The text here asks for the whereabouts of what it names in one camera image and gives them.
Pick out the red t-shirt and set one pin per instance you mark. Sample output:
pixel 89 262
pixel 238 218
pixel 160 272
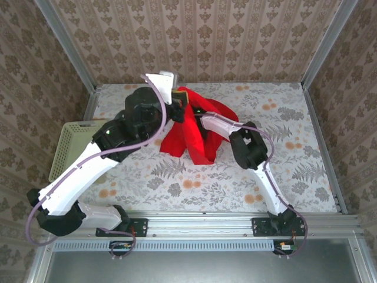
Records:
pixel 188 138

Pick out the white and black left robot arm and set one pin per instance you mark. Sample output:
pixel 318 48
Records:
pixel 73 177

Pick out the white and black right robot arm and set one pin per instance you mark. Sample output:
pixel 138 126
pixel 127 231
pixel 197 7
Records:
pixel 265 177

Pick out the pale green perforated plastic basket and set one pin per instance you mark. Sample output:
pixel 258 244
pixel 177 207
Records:
pixel 73 147

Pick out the floral table cover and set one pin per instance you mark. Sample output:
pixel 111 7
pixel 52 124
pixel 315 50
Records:
pixel 279 97

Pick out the small black connector box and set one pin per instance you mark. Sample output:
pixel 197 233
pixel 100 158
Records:
pixel 285 247
pixel 120 246

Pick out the grey metal sheet panel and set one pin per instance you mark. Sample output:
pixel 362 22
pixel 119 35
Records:
pixel 206 268

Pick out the aluminium frame post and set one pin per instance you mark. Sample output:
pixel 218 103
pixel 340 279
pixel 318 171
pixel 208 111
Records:
pixel 327 44
pixel 67 44

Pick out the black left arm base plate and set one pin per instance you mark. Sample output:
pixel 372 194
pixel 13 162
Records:
pixel 141 227

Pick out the aluminium mounting rail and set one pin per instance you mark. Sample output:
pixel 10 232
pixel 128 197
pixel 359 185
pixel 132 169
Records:
pixel 206 224

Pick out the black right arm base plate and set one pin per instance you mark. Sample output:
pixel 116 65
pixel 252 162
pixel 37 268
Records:
pixel 259 227

